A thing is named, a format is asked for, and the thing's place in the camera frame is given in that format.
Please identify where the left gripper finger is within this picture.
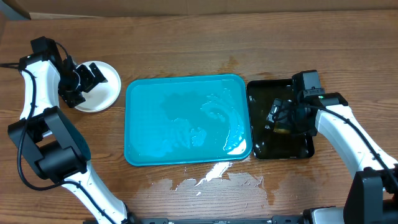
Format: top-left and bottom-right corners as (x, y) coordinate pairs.
(89, 62), (108, 83)
(76, 65), (95, 93)

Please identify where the small white stained plate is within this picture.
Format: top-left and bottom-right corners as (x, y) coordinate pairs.
(75, 61), (121, 113)

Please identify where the yellow green sponge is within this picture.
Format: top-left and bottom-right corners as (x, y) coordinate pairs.
(273, 121), (292, 134)

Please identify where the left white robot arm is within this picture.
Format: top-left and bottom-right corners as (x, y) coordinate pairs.
(7, 37), (137, 223)

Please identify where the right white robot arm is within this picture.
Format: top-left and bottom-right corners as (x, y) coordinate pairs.
(267, 70), (397, 224)

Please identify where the black plastic tray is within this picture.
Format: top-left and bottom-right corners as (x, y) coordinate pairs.
(247, 79), (315, 160)

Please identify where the teal plastic tray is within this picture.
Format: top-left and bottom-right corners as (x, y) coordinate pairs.
(124, 74), (252, 167)

